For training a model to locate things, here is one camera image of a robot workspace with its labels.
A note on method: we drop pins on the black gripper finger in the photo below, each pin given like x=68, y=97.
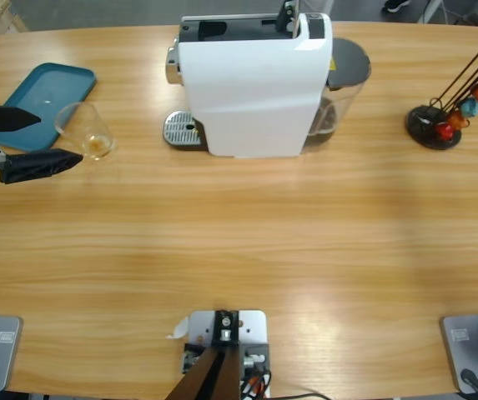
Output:
x=38, y=164
x=11, y=120

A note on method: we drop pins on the clear drinking glass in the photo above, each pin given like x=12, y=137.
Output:
x=92, y=137

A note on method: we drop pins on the white capsule coffee machine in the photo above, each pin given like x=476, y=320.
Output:
x=251, y=96

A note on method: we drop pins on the red coffee capsule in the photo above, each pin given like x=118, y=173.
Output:
x=445, y=131

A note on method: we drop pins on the teal coffee capsule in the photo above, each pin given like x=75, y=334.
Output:
x=470, y=107

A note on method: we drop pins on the teal plastic tray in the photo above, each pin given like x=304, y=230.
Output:
x=51, y=87

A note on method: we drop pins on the white paper tag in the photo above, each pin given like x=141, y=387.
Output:
x=178, y=329

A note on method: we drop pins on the glass jar of dark beans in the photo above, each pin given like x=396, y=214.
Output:
x=347, y=62

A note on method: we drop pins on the black capsule holder with rods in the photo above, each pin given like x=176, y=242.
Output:
x=420, y=125

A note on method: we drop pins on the black white shoe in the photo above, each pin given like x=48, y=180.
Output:
x=395, y=5

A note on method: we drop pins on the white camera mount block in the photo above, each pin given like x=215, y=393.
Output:
x=251, y=329

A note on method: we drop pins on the dark camera mount post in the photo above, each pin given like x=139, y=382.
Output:
x=217, y=375

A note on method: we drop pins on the white furniture frame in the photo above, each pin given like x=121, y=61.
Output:
x=434, y=8

